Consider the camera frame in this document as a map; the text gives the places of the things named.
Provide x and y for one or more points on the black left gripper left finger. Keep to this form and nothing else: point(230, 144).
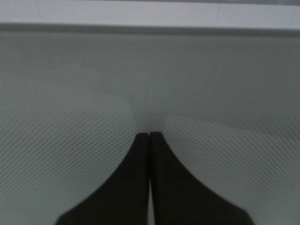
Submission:
point(123, 198)

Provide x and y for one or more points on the white microwave door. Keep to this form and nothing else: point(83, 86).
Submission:
point(80, 78)

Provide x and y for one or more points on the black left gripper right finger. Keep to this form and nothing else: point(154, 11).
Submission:
point(179, 198)

